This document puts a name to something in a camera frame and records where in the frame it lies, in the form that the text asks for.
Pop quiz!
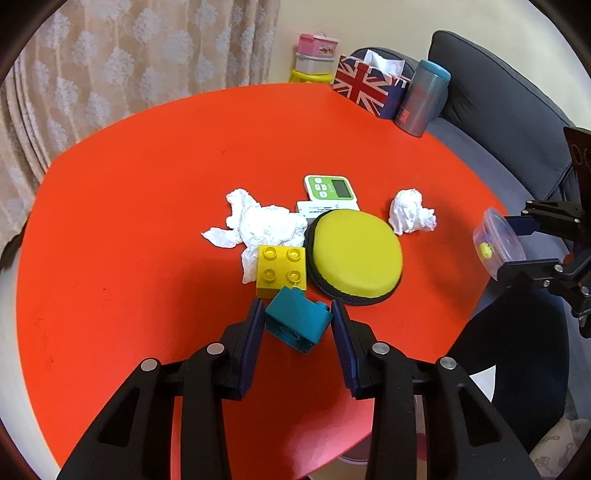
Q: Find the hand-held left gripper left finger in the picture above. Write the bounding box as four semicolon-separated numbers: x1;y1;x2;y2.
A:
55;299;266;480

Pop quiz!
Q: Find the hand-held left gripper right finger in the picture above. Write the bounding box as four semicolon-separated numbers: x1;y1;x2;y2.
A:
330;298;543;480

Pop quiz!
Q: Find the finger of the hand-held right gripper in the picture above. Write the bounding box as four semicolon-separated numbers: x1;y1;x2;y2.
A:
496;256;591;319
504;198;586;241

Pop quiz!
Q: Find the clear plastic container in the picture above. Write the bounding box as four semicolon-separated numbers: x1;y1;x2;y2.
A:
472;208;527;280

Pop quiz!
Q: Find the teal building block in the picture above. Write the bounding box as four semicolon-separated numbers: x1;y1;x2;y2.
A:
264;286;334;355

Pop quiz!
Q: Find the white usb token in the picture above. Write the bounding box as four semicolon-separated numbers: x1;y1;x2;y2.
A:
295;200;361;220

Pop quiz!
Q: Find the yellow building block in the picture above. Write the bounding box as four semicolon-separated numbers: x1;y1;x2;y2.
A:
256;244;308;300

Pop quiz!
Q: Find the person's dark trouser leg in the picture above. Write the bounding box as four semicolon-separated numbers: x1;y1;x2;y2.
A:
448;286;573;455

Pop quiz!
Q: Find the yellow-green round zip case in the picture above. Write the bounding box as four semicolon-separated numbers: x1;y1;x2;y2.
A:
305;209;404;308

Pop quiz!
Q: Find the grey sofa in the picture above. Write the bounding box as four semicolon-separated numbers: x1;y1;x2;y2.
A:
351;30;591;324

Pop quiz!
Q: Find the small crumpled white tissue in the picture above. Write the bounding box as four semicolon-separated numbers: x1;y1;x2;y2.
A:
388;188;437;236

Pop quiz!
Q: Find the large crumpled white tissue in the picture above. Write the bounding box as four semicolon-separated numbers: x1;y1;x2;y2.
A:
201;188;309;284

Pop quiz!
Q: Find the green white digital timer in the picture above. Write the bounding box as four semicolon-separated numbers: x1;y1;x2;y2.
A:
303;174;358;204

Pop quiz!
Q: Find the grey tumbler with teal lid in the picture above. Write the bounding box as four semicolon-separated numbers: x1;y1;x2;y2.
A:
393;59;451;138

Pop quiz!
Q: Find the patterned beige cushion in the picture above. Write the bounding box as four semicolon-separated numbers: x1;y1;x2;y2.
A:
529;415;583;480

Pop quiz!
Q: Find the flag print tissue box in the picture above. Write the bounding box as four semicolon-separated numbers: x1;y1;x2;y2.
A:
331;54;413;120

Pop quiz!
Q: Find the white tissue sheet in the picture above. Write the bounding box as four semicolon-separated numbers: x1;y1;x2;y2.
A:
362;50;404;77

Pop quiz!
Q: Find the yellow plastic stool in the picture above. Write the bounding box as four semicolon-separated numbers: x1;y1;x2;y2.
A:
290;69;334;85

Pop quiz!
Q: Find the white storage box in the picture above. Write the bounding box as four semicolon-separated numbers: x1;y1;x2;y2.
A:
295;53;335;75

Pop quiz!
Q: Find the pink storage box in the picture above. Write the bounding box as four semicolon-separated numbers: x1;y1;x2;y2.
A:
298;32;340;58

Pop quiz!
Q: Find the beige patterned curtain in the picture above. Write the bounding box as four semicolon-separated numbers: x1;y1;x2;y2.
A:
0;0;282;241

